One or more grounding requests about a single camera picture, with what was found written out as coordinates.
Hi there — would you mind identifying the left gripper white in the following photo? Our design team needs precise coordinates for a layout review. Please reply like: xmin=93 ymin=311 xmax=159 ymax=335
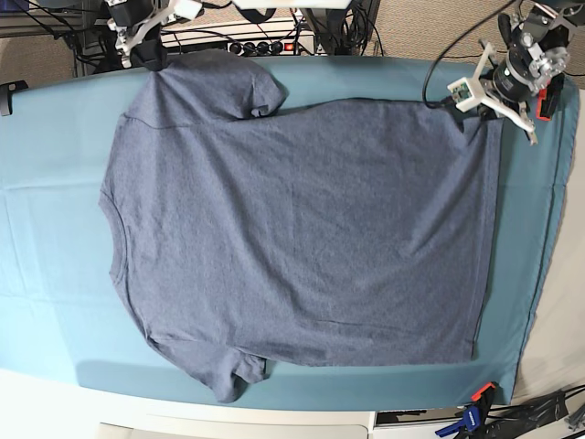
xmin=472 ymin=39 xmax=537 ymax=145

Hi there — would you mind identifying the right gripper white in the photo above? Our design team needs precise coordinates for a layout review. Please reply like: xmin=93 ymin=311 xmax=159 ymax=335
xmin=112 ymin=0 xmax=203 ymax=71

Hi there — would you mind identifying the blue-grey heathered T-shirt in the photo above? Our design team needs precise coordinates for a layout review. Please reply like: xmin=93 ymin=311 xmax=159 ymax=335
xmin=99 ymin=50 xmax=504 ymax=402

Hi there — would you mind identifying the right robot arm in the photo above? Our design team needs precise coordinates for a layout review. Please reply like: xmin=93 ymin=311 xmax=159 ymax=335
xmin=105 ymin=0 xmax=203 ymax=71

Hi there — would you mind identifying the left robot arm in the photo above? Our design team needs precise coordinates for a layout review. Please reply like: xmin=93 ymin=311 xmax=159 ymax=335
xmin=464 ymin=1 xmax=584 ymax=145

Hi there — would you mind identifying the orange black clamp top right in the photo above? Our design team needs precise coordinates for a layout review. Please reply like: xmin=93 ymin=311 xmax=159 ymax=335
xmin=536 ymin=74 xmax=565 ymax=122

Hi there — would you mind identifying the black clamp left edge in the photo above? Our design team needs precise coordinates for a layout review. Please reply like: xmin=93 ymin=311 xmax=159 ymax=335
xmin=0 ymin=80 xmax=28 ymax=116

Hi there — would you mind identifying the teal table cloth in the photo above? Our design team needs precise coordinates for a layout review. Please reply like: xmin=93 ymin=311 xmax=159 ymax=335
xmin=1 ymin=69 xmax=582 ymax=411

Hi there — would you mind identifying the orange blue clamp bottom right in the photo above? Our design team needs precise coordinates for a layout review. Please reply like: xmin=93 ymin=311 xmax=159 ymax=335
xmin=435 ymin=381 xmax=498 ymax=438

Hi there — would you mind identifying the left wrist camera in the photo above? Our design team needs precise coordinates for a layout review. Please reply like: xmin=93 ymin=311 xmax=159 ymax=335
xmin=447 ymin=78 xmax=476 ymax=112

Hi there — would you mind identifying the black power strip red switch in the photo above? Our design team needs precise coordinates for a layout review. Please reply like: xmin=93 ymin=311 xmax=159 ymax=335
xmin=227 ymin=40 xmax=296 ymax=57

